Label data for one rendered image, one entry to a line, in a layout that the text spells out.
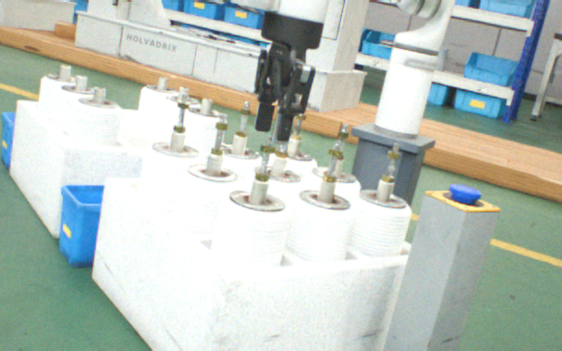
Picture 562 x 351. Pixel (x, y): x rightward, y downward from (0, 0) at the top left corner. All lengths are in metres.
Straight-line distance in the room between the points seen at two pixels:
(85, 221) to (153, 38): 2.33
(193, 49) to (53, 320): 2.40
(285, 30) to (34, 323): 0.55
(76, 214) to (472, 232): 0.66
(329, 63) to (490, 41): 6.30
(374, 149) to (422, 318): 0.53
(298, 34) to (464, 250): 0.34
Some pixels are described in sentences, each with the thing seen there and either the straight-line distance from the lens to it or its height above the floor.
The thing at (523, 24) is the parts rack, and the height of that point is 0.74.
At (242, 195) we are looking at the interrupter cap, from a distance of 0.88.
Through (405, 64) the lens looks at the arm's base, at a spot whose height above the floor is 0.44.
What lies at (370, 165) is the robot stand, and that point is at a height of 0.23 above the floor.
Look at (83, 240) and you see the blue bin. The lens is 1.19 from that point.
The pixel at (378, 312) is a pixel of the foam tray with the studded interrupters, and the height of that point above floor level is 0.10.
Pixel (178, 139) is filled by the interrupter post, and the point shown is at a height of 0.27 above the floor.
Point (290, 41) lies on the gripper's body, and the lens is 0.80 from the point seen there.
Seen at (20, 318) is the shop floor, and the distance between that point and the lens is 1.05.
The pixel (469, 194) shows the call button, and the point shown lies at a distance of 0.86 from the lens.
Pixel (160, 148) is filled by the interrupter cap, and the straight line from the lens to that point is 1.06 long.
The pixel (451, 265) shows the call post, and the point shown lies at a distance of 0.85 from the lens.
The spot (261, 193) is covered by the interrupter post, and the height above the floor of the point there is 0.27.
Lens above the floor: 0.50
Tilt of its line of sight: 14 degrees down
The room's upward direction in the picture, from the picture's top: 12 degrees clockwise
